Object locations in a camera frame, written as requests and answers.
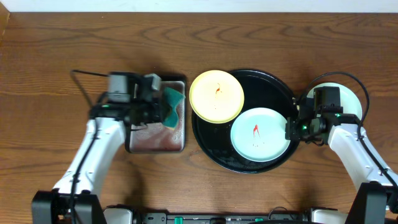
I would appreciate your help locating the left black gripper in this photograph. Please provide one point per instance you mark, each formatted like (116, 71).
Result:
(157, 104)

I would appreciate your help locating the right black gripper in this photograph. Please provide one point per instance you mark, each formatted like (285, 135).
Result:
(291, 132)

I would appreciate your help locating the green scrub sponge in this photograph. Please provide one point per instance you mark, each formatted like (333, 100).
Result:
(171, 109)

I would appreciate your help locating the light green plate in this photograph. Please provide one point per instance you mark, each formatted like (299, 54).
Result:
(258, 135)
(348, 100)

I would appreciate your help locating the yellow plate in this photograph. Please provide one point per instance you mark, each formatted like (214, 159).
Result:
(216, 96)

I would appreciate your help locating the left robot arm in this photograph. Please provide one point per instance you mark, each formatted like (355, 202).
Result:
(75, 196)

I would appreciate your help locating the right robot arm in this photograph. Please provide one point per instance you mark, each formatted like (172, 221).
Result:
(336, 121)

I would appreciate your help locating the rectangular black soapy tray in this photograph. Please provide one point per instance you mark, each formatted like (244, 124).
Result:
(169, 135)

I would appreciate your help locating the round black tray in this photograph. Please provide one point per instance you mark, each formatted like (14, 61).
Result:
(261, 90)

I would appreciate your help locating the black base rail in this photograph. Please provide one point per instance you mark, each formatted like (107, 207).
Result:
(115, 215)

